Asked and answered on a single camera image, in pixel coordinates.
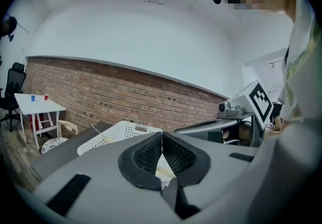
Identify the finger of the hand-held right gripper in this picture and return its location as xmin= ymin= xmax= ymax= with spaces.
xmin=173 ymin=112 xmax=255 ymax=143
xmin=221 ymin=120 xmax=264 ymax=147

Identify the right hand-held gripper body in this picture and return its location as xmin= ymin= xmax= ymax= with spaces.
xmin=217 ymin=79 xmax=275 ymax=131

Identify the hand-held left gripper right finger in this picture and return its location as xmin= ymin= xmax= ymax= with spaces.
xmin=162 ymin=131 xmax=260 ymax=216

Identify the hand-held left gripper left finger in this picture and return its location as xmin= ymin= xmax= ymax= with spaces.
xmin=33 ymin=131 xmax=182 ymax=224

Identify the white plastic laundry basket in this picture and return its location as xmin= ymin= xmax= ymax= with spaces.
xmin=76 ymin=120 xmax=177 ymax=189

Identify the person's right forearm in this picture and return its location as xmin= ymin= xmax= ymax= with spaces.
xmin=265 ymin=116 xmax=290 ymax=133

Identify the person's white floral shirt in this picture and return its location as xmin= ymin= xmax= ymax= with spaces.
xmin=277 ymin=0 xmax=318 ymax=123

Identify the wooden chair floral cushion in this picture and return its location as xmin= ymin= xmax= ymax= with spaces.
xmin=40 ymin=119 xmax=79 ymax=156

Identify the white folding table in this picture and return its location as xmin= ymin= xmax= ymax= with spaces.
xmin=14 ymin=93 xmax=67 ymax=148

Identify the black office chair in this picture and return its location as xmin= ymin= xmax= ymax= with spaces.
xmin=0 ymin=62 xmax=27 ymax=132

